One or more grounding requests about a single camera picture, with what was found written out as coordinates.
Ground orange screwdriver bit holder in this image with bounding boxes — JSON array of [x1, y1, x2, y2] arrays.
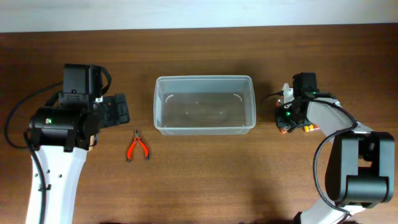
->
[[275, 100, 287, 134]]

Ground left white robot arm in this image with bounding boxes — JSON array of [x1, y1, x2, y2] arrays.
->
[[24, 64, 130, 223]]

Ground orange handled pliers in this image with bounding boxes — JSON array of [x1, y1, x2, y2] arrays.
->
[[126, 129, 150, 162]]

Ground orange scraper wooden handle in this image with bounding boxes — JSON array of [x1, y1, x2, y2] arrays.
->
[[88, 135, 97, 152]]

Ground clear plastic container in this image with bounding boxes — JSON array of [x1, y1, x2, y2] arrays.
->
[[154, 75, 256, 136]]

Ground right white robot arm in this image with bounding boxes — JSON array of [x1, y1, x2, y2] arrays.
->
[[275, 72, 395, 224]]

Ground clear box coloured plugs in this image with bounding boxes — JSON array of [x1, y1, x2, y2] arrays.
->
[[303, 124, 320, 133]]

